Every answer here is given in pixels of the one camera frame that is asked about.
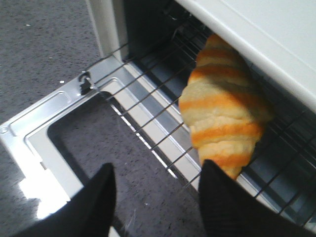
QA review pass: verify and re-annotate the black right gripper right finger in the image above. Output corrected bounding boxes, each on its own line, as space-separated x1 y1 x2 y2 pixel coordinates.
198 160 315 237

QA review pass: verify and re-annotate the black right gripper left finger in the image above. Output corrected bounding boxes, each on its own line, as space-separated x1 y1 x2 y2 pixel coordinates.
15 163 117 237

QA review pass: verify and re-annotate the glass oven door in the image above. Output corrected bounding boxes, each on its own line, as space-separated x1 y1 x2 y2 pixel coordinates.
0 61 205 237

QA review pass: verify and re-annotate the golden striped croissant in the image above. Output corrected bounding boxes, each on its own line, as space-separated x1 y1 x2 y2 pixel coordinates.
179 34 274 179

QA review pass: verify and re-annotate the cream white toaster oven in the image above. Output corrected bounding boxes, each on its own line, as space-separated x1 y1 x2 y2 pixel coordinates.
86 0 316 111

